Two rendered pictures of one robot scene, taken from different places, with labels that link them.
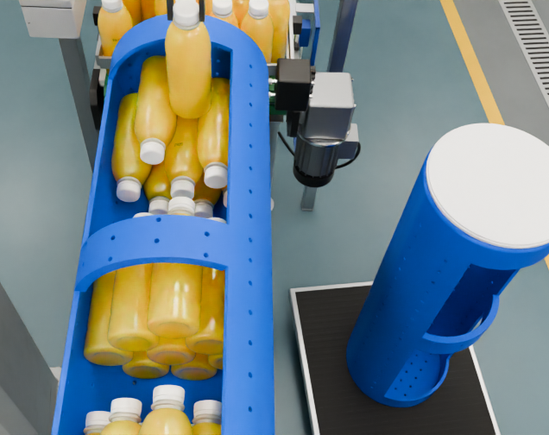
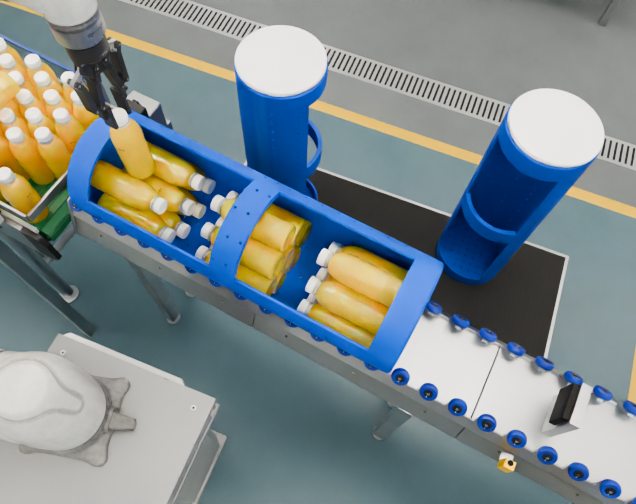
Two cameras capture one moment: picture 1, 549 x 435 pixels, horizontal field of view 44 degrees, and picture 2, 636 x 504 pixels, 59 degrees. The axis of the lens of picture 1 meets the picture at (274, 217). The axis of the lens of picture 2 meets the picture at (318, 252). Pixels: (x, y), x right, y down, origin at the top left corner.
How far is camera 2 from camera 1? 64 cm
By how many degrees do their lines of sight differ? 29
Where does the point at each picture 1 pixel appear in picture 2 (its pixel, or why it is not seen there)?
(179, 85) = (141, 158)
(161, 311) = (281, 235)
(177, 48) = (131, 139)
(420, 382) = not seen: hidden behind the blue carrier
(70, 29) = not seen: outside the picture
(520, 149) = (268, 38)
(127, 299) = (256, 254)
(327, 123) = not seen: hidden behind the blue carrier
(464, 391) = (324, 182)
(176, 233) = (249, 202)
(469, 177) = (269, 71)
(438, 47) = not seen: hidden behind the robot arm
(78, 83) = (7, 253)
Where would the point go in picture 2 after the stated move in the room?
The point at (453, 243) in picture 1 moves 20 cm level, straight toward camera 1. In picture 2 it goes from (296, 105) to (328, 155)
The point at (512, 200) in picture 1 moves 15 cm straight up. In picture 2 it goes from (295, 62) to (295, 22)
